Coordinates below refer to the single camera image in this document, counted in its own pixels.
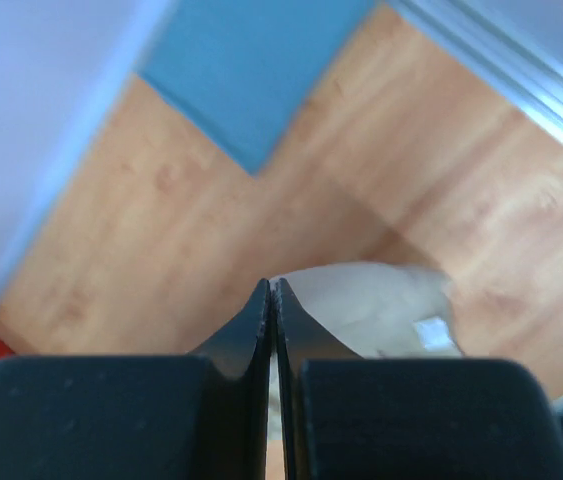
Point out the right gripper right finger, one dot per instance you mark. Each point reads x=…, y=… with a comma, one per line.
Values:
x=347, y=417

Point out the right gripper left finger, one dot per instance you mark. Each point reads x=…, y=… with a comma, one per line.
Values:
x=202, y=415

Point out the beige t shirt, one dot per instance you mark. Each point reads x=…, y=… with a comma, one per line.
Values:
x=379, y=310

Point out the folded grey-blue t shirt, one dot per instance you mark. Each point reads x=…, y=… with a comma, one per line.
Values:
x=240, y=70

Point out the aluminium frame rail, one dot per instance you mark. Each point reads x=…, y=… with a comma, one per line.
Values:
x=515, y=46

